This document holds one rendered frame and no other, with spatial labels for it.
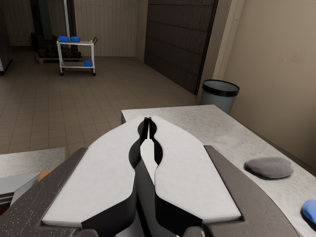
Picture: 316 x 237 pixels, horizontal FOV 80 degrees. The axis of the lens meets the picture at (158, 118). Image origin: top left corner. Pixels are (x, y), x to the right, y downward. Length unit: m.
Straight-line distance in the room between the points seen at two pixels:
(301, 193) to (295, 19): 2.70
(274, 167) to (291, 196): 0.11
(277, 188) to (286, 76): 2.56
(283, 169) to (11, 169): 1.23
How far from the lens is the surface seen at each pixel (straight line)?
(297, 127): 3.21
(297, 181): 0.87
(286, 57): 3.25
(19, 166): 1.25
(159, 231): 0.68
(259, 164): 0.81
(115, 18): 7.57
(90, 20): 7.39
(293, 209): 0.75
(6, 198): 0.96
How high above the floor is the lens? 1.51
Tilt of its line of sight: 28 degrees down
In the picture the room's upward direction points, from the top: 7 degrees clockwise
